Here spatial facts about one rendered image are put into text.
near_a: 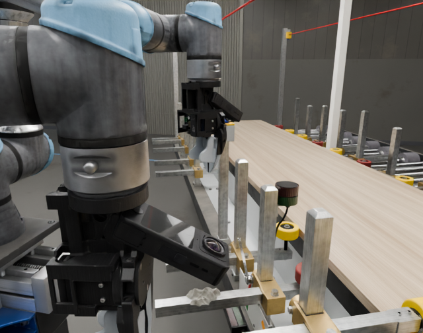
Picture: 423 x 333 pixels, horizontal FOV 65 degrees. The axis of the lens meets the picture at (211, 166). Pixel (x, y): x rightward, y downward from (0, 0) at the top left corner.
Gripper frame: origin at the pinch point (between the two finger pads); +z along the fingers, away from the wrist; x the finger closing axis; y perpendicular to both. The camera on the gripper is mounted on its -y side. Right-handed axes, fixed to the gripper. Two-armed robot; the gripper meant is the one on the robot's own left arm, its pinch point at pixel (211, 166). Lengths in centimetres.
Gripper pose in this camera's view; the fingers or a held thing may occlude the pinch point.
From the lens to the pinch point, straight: 79.7
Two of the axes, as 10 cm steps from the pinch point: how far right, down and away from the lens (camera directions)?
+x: 6.9, 2.0, -7.0
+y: -7.3, 1.9, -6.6
